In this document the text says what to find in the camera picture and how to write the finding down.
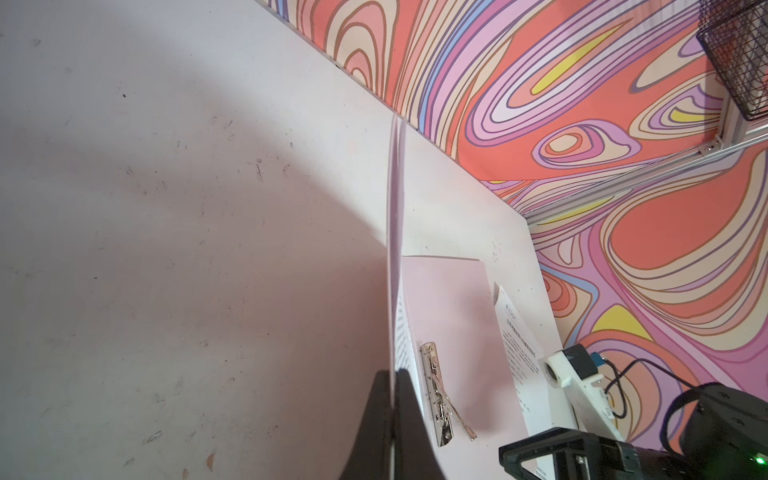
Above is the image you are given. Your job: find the printed paper sheet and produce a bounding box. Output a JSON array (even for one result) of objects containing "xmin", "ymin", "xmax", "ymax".
[
  {"xmin": 493, "ymin": 283, "xmax": 570, "ymax": 438},
  {"xmin": 386, "ymin": 115, "xmax": 424, "ymax": 417}
]

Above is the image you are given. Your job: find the pink folder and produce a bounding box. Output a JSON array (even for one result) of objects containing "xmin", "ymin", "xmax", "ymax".
[{"xmin": 402, "ymin": 256, "xmax": 528, "ymax": 479}]

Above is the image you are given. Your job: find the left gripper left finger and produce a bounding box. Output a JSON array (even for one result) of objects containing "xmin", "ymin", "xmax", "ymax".
[{"xmin": 340, "ymin": 370, "xmax": 393, "ymax": 480}]

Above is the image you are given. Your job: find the metal folder clip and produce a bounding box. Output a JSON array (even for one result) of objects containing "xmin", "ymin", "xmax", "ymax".
[{"xmin": 419, "ymin": 342, "xmax": 477, "ymax": 448}]

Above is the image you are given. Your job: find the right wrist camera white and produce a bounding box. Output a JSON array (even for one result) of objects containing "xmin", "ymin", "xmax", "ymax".
[{"xmin": 539, "ymin": 344, "xmax": 625, "ymax": 441}]

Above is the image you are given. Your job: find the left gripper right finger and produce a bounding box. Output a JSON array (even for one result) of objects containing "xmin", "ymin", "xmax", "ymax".
[{"xmin": 392, "ymin": 369, "xmax": 445, "ymax": 480}]

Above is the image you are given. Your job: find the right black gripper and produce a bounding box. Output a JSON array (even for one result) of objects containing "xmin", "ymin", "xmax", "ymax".
[{"xmin": 499, "ymin": 383, "xmax": 767, "ymax": 479}]

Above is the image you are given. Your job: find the black wire basket back wall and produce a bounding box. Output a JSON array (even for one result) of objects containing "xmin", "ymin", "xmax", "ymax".
[{"xmin": 696, "ymin": 0, "xmax": 767, "ymax": 121}]

